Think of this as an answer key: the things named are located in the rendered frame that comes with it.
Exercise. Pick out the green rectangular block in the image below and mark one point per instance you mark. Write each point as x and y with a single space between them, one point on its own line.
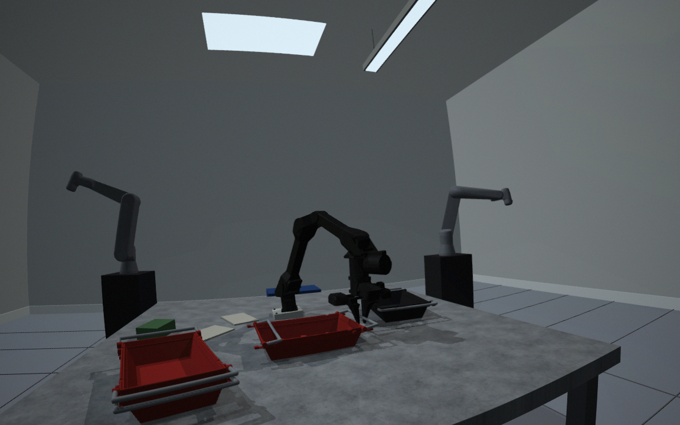
155 325

